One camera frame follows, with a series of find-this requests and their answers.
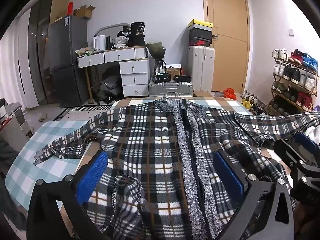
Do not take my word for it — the plaid knit cardigan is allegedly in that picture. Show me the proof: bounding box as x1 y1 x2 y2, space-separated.
35 98 319 239

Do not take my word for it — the light blue checked blanket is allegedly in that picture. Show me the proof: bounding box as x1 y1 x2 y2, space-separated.
4 120 89 212

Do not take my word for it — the wooden shoe rack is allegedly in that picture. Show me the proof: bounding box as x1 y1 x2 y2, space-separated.
268 59 319 115

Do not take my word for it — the brown blue checked bedsheet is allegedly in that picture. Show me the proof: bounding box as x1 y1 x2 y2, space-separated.
75 96 252 171

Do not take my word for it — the orange bag on floor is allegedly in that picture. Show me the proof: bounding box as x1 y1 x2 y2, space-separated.
223 88 237 100

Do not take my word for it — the white hard-shell suitcase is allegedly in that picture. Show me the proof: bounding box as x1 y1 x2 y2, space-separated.
187 46 215 92

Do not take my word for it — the white drawer desk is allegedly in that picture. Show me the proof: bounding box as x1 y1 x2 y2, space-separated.
77 46 150 98

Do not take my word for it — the silver aluminium suitcase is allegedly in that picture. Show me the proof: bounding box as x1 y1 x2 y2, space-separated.
149 81 193 97

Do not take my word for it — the white electric kettle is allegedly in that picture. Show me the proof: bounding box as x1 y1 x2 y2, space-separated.
93 35 106 51

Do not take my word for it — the stack of shoe boxes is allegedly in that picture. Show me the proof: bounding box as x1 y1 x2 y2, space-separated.
188 19 213 47

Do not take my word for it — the dark grey refrigerator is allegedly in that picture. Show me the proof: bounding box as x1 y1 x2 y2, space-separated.
48 15 89 108

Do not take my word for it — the wooden door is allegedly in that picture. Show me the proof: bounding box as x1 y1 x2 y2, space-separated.
203 0 250 93

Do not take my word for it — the green wrapped bouquet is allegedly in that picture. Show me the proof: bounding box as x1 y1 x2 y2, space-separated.
146 42 166 68

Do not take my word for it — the cardboard box on fridge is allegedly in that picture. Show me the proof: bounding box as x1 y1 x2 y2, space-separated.
73 5 95 20

